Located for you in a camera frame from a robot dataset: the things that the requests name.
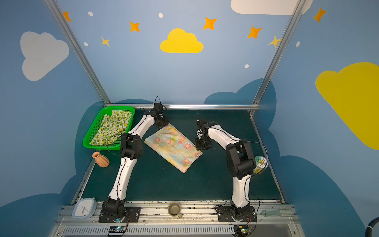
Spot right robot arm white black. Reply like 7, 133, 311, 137
195, 118, 257, 215

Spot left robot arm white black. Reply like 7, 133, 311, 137
102, 108, 169, 218

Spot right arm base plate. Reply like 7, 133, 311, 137
215, 205, 257, 222

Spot olive ceramic mug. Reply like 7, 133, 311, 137
167, 202, 183, 219

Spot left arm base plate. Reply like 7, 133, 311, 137
98, 207, 141, 223

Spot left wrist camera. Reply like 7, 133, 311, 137
152, 102, 164, 114

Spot left green circuit board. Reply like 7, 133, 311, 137
108, 225, 127, 237

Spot terracotta ribbed vase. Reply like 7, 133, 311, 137
92, 152, 110, 168

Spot pastel floral skirt pink flowers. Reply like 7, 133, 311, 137
145, 124, 202, 173

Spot tape roll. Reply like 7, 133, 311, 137
253, 156, 268, 175

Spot aluminium frame back rail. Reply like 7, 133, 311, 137
105, 104, 260, 110

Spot lemon print skirt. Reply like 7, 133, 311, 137
89, 109, 133, 146

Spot right green circuit board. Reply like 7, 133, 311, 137
233, 225, 253, 237

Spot white square clock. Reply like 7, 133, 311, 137
72, 198, 97, 220

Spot green circuit board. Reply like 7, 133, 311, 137
108, 225, 127, 237
233, 225, 253, 237

